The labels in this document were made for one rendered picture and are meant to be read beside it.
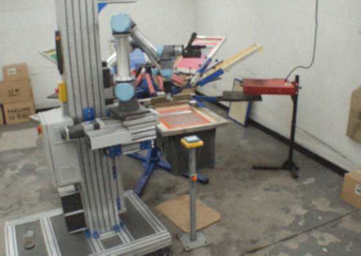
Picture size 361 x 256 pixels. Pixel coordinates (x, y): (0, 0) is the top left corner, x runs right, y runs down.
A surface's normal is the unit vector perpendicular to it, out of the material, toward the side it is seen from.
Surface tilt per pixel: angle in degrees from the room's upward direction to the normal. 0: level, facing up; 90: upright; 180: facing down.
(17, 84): 89
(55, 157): 90
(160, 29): 90
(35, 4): 90
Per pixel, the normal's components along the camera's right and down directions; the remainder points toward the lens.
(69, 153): 0.49, 0.26
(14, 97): 0.29, 0.33
